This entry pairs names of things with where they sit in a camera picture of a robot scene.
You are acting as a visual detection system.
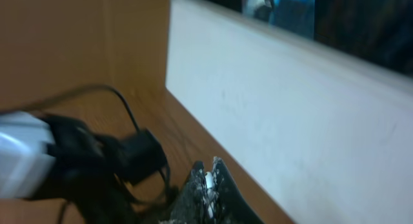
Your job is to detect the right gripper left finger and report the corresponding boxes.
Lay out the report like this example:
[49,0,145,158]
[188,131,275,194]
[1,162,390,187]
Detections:
[159,161,207,224]

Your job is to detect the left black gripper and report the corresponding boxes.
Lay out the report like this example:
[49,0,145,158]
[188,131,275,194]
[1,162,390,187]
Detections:
[28,115,171,223]

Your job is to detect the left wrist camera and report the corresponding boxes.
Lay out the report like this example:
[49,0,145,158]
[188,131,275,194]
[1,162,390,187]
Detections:
[1,112,55,199]

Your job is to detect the left camera cable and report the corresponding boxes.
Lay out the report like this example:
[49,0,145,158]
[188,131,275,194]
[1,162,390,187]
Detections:
[19,84,141,133]

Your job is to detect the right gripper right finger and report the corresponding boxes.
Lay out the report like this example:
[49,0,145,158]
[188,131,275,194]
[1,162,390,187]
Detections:
[212,157,263,224]

